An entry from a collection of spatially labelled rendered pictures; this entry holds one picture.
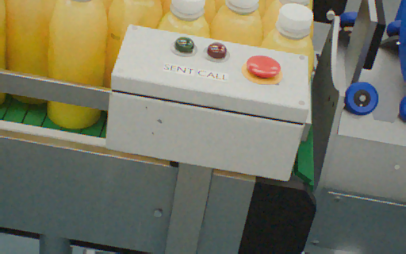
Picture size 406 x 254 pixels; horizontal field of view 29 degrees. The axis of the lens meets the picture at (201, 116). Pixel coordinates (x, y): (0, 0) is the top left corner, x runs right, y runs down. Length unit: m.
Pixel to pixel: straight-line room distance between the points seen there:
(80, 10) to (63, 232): 0.33
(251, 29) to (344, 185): 0.28
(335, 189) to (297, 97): 0.34
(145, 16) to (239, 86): 0.21
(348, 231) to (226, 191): 0.29
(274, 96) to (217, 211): 0.28
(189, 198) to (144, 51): 0.19
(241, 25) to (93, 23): 0.18
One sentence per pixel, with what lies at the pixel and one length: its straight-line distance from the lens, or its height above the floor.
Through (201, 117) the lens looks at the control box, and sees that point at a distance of 0.81.
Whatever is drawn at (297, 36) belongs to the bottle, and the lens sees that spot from 0.93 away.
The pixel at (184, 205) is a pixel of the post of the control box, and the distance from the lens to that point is 0.93.
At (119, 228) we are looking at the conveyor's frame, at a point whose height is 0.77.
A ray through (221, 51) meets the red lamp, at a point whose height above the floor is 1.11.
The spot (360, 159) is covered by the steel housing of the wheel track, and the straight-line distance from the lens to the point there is 1.11.
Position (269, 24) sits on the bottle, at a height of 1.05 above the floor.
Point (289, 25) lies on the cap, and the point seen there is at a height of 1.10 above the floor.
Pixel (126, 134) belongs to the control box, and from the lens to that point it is 0.83.
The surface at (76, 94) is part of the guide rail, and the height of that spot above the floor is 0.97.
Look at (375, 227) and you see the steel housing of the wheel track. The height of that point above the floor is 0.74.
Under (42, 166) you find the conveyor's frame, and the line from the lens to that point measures 1.04.
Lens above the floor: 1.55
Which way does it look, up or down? 37 degrees down
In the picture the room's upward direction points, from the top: 10 degrees clockwise
